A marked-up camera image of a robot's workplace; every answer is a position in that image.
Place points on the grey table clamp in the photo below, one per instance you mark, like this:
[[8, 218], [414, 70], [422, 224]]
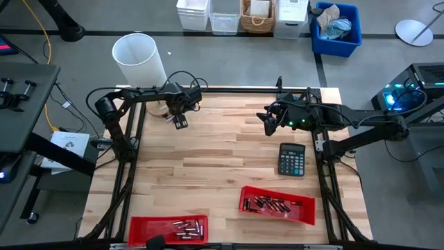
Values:
[[100, 143]]

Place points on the light blue cloth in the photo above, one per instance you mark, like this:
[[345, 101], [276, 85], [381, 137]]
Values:
[[338, 27]]

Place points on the wicker basket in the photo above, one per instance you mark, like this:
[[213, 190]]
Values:
[[246, 21]]

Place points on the black clamp fixture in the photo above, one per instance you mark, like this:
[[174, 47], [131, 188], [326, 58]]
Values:
[[12, 101]]

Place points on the black caster wheel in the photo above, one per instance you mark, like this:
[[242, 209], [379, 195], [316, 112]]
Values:
[[33, 218]]

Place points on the beige cloth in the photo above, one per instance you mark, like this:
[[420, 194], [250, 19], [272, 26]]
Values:
[[327, 15]]

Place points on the small white tag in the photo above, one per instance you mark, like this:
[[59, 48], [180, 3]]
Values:
[[66, 104]]

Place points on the white shade table lamp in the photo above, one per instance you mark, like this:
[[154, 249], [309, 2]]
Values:
[[138, 59]]

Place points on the black aluminium table frame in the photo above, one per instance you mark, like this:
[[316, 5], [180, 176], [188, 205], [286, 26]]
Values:
[[225, 90]]

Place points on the black computer with coloured lights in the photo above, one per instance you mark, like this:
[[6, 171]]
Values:
[[430, 74]]

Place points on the white storage bin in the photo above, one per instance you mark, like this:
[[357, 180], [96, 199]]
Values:
[[192, 14]]

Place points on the blue plastic bin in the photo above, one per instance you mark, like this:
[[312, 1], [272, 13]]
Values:
[[347, 47]]

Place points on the grey camera mount rail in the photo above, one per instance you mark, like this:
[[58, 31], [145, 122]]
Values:
[[222, 247]]

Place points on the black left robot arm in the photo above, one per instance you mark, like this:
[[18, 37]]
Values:
[[105, 107]]

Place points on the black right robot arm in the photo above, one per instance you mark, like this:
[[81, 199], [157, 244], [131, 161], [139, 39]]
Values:
[[399, 126]]

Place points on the black desk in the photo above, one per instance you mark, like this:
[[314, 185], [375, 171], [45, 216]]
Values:
[[24, 114]]

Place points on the black device with purple light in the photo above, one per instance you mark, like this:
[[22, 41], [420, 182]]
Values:
[[5, 172]]

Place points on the grey round base stand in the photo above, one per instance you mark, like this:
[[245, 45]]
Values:
[[414, 33]]

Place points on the white lidded box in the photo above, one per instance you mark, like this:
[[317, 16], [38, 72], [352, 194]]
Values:
[[290, 17]]

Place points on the white booklet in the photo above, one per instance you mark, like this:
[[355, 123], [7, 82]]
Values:
[[67, 144]]

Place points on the clear storage bin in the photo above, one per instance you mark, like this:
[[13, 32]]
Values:
[[224, 17]]

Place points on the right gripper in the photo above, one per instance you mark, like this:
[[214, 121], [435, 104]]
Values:
[[295, 116]]

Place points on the white paper sheet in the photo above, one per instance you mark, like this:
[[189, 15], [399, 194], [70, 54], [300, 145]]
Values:
[[260, 7]]

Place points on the red plastic bin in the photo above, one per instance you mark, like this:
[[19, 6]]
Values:
[[301, 215], [152, 229]]

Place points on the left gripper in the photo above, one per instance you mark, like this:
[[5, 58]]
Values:
[[184, 97]]

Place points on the black desk calculator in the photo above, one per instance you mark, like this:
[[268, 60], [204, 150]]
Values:
[[292, 159]]

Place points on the black floor stand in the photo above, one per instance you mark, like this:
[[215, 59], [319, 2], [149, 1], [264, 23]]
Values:
[[64, 24]]

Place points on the laptop screen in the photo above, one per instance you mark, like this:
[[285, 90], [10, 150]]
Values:
[[7, 45]]

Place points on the black rounded object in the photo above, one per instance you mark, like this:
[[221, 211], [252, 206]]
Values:
[[155, 242]]

